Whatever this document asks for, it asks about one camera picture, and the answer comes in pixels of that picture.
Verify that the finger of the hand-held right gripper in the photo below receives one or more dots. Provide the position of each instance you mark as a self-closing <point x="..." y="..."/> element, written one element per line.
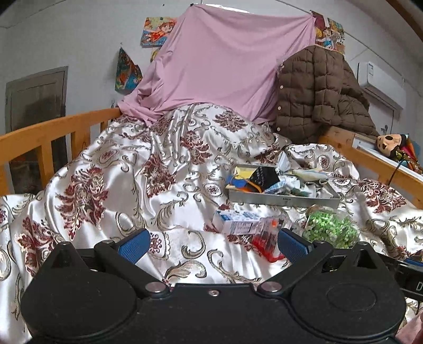
<point x="414" y="262"/>

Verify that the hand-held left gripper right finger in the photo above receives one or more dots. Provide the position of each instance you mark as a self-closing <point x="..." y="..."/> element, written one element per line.
<point x="292" y="246"/>

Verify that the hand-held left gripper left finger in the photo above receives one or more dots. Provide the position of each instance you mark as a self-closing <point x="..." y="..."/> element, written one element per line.
<point x="134" y="244"/>

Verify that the metal tray with colourful lining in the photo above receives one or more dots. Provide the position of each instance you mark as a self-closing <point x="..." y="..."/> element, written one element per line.
<point x="281" y="200"/>

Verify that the red item in clear wrap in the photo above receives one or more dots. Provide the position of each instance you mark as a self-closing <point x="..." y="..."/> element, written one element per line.
<point x="267" y="235"/>

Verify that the clear bag of green beads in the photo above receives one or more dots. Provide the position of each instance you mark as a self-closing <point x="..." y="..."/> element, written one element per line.
<point x="330" y="230"/>

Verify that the pink fluffy cloth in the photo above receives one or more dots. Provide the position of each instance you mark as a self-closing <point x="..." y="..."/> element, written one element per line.
<point x="413" y="330"/>

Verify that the small blue white carton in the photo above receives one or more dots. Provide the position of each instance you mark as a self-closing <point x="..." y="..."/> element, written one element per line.
<point x="234" y="223"/>

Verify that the crumpled blue face mask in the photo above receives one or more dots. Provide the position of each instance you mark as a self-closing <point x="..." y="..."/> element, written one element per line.
<point x="281" y="183"/>

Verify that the black patterned cloth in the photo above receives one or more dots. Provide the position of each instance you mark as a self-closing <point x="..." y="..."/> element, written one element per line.
<point x="264" y="177"/>

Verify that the floral satin blanket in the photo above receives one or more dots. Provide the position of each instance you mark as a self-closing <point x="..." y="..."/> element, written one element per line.
<point x="115" y="172"/>

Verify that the blue orange fabric piece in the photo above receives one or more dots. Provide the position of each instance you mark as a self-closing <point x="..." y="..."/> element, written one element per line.
<point x="236" y="183"/>

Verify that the plush doll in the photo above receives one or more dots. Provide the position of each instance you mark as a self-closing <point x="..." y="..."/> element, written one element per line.
<point x="388" y="142"/>

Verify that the brown quilted jacket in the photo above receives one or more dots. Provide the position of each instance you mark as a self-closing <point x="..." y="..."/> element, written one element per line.
<point x="317" y="92"/>

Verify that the dark door panel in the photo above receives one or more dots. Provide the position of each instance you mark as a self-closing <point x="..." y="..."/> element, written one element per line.
<point x="36" y="99"/>

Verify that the white air conditioner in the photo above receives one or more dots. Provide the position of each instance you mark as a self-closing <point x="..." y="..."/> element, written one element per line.
<point x="380" y="82"/>

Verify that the pink bed sheet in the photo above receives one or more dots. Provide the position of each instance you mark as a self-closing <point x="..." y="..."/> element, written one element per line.
<point x="218" y="66"/>

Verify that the wooden bed frame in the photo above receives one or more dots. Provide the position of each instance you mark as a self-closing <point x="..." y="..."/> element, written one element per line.
<point x="43" y="132"/>

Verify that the hanging colourful wall poster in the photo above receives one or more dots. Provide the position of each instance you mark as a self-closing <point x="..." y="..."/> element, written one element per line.
<point x="127" y="72"/>

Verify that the yellow wall poster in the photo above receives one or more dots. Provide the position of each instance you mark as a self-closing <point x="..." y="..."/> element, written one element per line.
<point x="155" y="54"/>

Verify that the cartoon girl wall poster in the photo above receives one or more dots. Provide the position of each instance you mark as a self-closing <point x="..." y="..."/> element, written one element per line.
<point x="158" y="31"/>

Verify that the comic wall poster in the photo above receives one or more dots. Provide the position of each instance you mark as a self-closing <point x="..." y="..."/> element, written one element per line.
<point x="330" y="33"/>

